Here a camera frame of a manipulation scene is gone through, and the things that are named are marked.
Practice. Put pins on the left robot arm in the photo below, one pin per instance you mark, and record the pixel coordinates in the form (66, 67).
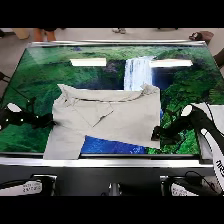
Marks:
(13, 117)

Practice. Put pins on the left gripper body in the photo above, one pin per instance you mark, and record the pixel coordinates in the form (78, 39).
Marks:
(44, 120)

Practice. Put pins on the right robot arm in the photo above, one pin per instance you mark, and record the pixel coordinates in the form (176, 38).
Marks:
(200, 121)

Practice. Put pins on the beige polo shirt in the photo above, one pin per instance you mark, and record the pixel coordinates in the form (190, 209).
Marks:
(126, 116)

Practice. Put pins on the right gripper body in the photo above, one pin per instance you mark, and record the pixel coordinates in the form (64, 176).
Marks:
(166, 133)

